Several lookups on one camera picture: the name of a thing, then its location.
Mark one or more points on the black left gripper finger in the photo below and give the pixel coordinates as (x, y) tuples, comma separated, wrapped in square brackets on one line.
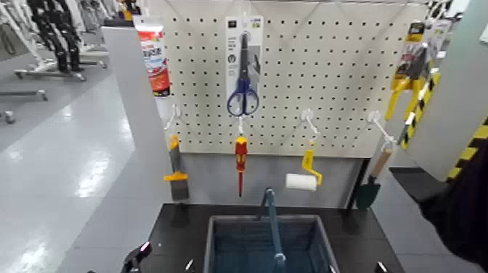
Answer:
[(189, 264), (135, 260)]

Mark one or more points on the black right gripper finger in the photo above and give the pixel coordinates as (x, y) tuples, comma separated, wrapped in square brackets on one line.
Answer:
[(332, 269), (381, 267)]

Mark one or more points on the blue grey plastic crate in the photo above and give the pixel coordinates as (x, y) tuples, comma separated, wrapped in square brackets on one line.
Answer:
[(247, 251)]

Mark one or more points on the yellow grey scraper brush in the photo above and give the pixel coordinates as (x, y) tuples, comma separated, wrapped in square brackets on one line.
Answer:
[(178, 186)]

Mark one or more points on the grey panel below pegboard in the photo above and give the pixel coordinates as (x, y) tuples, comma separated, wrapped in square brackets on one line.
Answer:
[(213, 179)]

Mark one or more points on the red yellow screwdriver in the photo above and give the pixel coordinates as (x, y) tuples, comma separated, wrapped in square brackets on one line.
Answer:
[(240, 152)]

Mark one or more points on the yellow black hazard tape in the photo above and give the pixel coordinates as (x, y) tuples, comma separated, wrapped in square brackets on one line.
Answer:
[(419, 106), (468, 153)]

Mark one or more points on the grey partition panel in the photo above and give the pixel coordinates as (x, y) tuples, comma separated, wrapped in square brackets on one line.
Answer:
[(133, 114)]

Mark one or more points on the white perforated pegboard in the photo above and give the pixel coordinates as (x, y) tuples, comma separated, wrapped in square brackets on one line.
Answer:
[(305, 125)]

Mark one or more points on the grey stand caster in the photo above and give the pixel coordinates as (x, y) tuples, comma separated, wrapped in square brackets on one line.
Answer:
[(8, 116)]

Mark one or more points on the grey wheeled stand base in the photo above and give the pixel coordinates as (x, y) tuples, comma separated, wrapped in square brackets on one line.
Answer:
[(26, 93), (49, 73)]

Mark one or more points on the red white sealant tube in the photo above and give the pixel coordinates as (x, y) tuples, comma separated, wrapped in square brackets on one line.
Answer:
[(154, 57)]

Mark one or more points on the yellow pliers in package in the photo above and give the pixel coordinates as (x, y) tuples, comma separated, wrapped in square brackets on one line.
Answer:
[(411, 64)]

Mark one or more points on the grey side panel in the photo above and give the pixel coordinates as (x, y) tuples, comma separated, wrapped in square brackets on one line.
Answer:
[(461, 76)]

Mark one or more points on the blue scissors on white card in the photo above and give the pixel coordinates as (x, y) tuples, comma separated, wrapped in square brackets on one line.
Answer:
[(244, 57)]

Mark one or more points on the white blister package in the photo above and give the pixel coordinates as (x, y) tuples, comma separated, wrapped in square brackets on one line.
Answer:
[(440, 36)]

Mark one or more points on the black humanoid robot on stand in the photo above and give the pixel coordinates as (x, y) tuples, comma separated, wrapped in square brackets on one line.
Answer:
[(57, 30)]

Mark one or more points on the white humanoid robot on stand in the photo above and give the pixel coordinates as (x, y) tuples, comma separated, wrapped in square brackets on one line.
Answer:
[(19, 26)]

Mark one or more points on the black frame post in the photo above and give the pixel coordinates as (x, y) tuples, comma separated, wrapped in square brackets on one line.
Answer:
[(360, 179)]

